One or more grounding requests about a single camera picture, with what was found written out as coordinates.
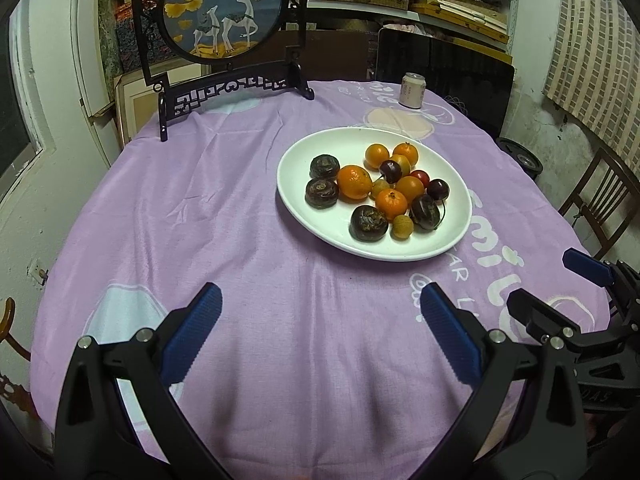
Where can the round deer screen black stand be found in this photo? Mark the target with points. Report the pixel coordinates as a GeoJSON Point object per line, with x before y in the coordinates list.
{"type": "Point", "coordinates": [225, 10]}

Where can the checkered curtain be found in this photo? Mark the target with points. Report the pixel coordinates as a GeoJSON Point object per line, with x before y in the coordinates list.
{"type": "Point", "coordinates": [595, 35]}

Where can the large mandarin orange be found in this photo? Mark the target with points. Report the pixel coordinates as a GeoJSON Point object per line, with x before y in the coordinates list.
{"type": "Point", "coordinates": [354, 182]}

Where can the smooth orange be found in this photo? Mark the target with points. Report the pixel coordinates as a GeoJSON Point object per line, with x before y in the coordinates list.
{"type": "Point", "coordinates": [410, 188]}
{"type": "Point", "coordinates": [376, 156]}

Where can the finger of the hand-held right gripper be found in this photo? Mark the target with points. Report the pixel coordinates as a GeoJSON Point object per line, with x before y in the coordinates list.
{"type": "Point", "coordinates": [585, 265]}
{"type": "Point", "coordinates": [530, 310]}

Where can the brown carved wooden furniture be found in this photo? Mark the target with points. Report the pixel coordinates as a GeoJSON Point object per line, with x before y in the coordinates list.
{"type": "Point", "coordinates": [10, 330]}

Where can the leaning picture frame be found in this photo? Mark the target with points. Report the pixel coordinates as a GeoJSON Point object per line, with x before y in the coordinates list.
{"type": "Point", "coordinates": [131, 105]}

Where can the red cherry tomato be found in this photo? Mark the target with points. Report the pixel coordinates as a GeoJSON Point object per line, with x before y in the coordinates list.
{"type": "Point", "coordinates": [420, 177]}

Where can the purple printed tablecloth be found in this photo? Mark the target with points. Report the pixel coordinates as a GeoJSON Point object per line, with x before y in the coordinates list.
{"type": "Point", "coordinates": [225, 185]}

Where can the wooden chair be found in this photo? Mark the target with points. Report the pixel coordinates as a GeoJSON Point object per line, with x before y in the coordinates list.
{"type": "Point", "coordinates": [612, 161]}

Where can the dark purple cherry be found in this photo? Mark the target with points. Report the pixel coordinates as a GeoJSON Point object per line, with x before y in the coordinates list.
{"type": "Point", "coordinates": [437, 189]}
{"type": "Point", "coordinates": [390, 170]}

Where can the brown wooden board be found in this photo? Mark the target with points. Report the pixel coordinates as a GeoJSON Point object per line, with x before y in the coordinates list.
{"type": "Point", "coordinates": [335, 55]}

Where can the dark floral painting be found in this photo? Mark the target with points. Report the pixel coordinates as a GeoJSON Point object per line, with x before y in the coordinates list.
{"type": "Point", "coordinates": [122, 35]}

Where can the yellow longan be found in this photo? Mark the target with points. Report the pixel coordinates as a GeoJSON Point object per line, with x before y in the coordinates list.
{"type": "Point", "coordinates": [380, 188]}
{"type": "Point", "coordinates": [402, 225]}

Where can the black panel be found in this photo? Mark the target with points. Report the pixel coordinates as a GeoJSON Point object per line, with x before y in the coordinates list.
{"type": "Point", "coordinates": [450, 65]}

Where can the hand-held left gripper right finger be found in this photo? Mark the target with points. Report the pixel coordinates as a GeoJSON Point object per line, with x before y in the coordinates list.
{"type": "Point", "coordinates": [450, 330]}

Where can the white oval plate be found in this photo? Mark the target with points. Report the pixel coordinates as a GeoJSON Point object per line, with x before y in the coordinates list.
{"type": "Point", "coordinates": [320, 225]}

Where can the small yellow kumquat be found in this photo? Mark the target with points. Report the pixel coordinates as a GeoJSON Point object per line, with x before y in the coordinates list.
{"type": "Point", "coordinates": [405, 166]}

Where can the white door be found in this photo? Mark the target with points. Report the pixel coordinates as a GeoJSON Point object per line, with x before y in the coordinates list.
{"type": "Point", "coordinates": [60, 85]}

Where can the glossy dark water chestnut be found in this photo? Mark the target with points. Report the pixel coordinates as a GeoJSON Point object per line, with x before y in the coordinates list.
{"type": "Point", "coordinates": [425, 211]}

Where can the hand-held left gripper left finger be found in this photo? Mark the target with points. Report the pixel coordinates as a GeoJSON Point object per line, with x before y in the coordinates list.
{"type": "Point", "coordinates": [195, 330]}

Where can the white beverage can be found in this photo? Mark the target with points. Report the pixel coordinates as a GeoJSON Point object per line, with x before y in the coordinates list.
{"type": "Point", "coordinates": [412, 90]}

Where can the mandarin orange with green stem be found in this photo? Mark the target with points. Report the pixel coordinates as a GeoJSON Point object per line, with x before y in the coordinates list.
{"type": "Point", "coordinates": [405, 151]}

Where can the black weight plate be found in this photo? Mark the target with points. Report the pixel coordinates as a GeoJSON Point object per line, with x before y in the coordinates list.
{"type": "Point", "coordinates": [522, 156]}

